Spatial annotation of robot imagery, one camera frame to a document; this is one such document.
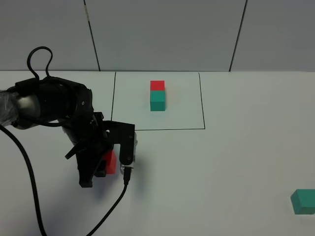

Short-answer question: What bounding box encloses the red template block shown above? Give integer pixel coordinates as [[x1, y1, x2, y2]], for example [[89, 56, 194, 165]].
[[150, 81, 165, 91]]

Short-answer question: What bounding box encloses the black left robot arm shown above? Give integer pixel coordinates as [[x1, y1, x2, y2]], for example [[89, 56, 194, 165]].
[[0, 77, 113, 188]]

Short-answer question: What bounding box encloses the black left camera cable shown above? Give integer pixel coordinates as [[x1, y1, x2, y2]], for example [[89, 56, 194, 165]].
[[0, 46, 132, 236]]

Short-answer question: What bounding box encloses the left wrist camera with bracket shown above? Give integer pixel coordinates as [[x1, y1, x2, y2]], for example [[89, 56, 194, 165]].
[[103, 120, 137, 174]]

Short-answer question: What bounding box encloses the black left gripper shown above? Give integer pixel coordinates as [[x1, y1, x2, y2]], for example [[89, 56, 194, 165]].
[[62, 112, 114, 188]]

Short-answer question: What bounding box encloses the green template block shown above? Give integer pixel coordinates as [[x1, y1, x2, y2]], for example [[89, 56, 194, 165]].
[[150, 90, 166, 111]]

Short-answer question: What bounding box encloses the white template sheet black outline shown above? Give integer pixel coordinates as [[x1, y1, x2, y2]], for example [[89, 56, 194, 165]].
[[112, 72, 204, 130]]

